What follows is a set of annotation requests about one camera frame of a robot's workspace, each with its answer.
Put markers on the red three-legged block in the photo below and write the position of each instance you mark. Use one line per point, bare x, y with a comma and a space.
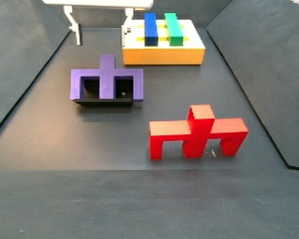
195, 131

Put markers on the black angled fixture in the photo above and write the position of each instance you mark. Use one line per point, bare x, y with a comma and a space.
123, 93

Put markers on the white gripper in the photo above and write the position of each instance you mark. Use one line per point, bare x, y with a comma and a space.
116, 4

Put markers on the blue rectangular bar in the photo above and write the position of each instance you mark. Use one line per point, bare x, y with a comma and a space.
151, 34

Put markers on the yellow slotted board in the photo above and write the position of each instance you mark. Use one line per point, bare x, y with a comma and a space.
163, 54

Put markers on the purple three-legged block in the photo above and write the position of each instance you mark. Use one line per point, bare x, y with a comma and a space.
108, 74

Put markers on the green rectangular bar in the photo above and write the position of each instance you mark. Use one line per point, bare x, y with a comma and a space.
175, 34

